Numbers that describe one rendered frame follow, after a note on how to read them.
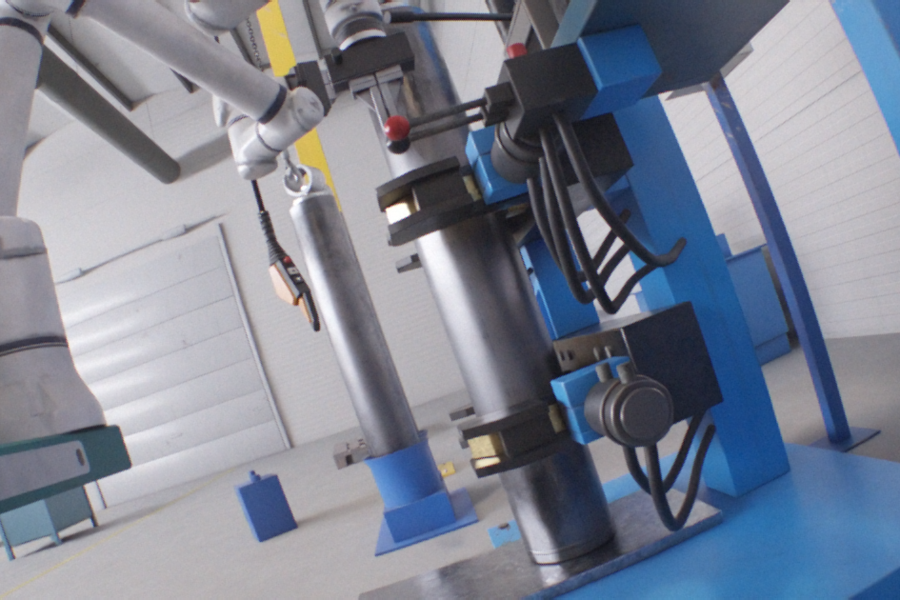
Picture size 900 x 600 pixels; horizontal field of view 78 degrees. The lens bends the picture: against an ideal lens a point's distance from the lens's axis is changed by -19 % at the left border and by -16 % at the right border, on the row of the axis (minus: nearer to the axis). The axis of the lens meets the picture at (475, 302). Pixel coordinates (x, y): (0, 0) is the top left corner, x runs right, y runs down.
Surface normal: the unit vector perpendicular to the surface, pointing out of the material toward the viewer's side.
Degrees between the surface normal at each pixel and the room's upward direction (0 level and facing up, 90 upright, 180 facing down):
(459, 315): 90
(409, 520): 90
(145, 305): 90
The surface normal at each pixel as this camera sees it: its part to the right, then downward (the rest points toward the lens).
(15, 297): 0.76, -0.32
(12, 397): 0.32, -0.55
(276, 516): 0.45, -0.22
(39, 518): 0.13, -0.11
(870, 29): -0.94, 0.33
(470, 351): -0.63, 0.18
